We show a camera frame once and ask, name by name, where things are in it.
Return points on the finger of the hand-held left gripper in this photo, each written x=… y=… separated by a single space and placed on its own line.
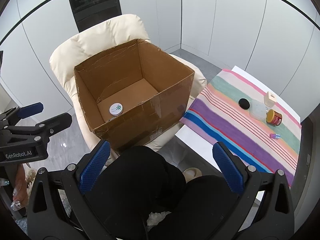
x=31 y=109
x=57 y=123

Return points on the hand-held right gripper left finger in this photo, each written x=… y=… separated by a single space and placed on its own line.
x=93 y=170

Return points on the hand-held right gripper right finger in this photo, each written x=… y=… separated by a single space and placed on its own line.
x=228 y=170

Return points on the white round tin green print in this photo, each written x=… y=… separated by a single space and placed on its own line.
x=116 y=108

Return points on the brown cardboard box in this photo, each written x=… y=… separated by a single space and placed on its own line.
x=140 y=120

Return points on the small beige carton box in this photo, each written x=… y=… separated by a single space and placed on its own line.
x=270 y=99

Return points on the person's left hand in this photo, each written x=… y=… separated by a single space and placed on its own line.
x=20 y=187

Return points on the beige slipper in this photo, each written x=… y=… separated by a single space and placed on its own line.
x=192 y=174

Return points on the striped colourful cloth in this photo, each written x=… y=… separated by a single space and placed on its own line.
x=225 y=130

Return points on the white table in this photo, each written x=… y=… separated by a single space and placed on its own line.
x=192 y=140

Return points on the person's black trousers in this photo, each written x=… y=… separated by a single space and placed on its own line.
x=140 y=180

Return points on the small pink bottle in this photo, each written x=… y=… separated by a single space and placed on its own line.
x=275 y=136

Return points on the clear square plastic lid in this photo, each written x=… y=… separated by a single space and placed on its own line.
x=258 y=110

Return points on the black round lid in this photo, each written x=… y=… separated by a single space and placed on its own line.
x=244 y=103

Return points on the red jar with yellow lid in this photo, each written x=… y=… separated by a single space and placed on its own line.
x=273 y=117

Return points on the light blue fleece garment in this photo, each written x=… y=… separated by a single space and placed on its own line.
x=156 y=217

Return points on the cream padded armchair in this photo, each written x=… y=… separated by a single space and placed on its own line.
x=107 y=37

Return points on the black glass cabinet door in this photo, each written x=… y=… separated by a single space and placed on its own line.
x=95 y=2

